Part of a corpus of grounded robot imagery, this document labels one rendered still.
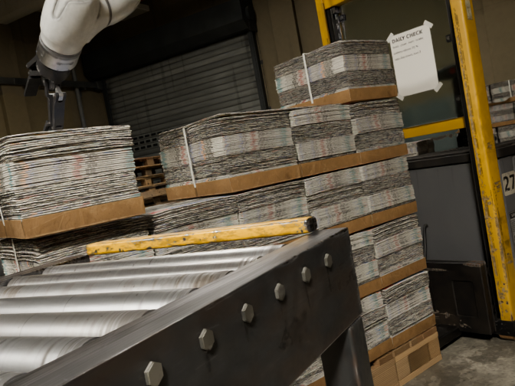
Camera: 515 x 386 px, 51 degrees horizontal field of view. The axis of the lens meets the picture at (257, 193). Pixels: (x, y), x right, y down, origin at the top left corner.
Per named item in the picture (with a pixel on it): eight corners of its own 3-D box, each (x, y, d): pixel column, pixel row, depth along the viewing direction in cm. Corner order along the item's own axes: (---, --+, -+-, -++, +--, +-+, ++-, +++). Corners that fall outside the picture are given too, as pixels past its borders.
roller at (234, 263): (-2, 279, 84) (1, 312, 84) (259, 257, 60) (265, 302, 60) (26, 274, 88) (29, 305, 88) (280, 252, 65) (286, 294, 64)
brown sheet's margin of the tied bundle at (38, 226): (8, 237, 130) (4, 220, 130) (122, 214, 147) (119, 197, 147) (24, 239, 117) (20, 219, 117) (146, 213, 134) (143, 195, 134)
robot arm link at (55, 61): (47, 56, 115) (42, 75, 119) (89, 55, 121) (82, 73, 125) (34, 24, 118) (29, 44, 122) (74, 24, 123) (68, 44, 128)
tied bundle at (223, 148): (166, 202, 188) (154, 136, 187) (234, 188, 207) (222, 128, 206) (231, 194, 159) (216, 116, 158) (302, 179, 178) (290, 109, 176)
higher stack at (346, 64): (324, 369, 230) (269, 66, 223) (369, 345, 249) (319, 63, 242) (400, 388, 200) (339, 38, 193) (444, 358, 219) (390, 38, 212)
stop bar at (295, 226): (100, 252, 98) (98, 241, 98) (319, 228, 77) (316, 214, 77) (86, 256, 96) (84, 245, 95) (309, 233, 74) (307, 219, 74)
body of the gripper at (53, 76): (33, 44, 122) (26, 71, 129) (45, 73, 120) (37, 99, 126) (66, 44, 127) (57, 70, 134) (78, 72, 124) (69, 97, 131)
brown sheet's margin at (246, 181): (167, 200, 188) (164, 188, 188) (232, 186, 206) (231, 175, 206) (231, 192, 159) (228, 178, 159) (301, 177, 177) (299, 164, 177)
